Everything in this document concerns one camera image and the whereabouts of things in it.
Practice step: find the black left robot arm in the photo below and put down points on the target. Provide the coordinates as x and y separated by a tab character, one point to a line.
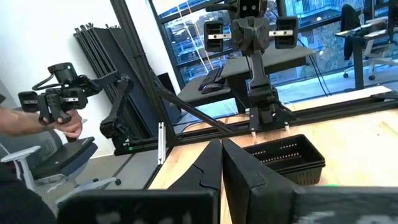
259	77

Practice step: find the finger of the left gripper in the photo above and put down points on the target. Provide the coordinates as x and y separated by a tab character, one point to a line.
286	23
214	26

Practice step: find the person's forearm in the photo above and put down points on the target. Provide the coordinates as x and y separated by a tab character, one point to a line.
21	121

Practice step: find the person's hand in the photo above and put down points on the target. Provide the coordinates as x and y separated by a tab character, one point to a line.
73	126

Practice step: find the black office desk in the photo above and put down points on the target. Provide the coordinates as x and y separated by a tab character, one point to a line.
357	34

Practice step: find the dark jacket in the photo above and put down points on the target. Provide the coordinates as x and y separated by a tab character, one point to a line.
349	28

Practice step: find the black plastic basket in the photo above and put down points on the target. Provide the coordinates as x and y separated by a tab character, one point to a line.
289	155
308	178

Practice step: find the dark grey desk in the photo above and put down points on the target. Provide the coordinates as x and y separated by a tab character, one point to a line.
280	59

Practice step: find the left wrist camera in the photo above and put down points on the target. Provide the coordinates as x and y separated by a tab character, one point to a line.
252	7

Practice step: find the black folded stands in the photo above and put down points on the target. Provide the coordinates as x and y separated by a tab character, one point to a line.
99	53

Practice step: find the silver metal bracket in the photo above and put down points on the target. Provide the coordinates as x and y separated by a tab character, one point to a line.
161	143

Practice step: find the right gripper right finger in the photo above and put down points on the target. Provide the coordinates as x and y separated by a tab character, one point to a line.
248	186

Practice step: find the white office chair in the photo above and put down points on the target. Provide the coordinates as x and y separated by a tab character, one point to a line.
377	46

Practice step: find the black computer mouse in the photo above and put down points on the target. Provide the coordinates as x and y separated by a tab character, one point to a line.
211	88

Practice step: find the black keyboard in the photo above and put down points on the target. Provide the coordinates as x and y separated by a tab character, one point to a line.
213	76

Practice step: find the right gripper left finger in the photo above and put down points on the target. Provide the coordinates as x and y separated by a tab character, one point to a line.
208	174

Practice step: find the person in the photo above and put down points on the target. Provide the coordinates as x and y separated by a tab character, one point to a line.
21	199

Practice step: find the grey office chair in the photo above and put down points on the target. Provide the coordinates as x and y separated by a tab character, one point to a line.
62	158

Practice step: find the black aluminium frame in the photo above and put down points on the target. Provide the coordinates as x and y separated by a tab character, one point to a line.
140	62

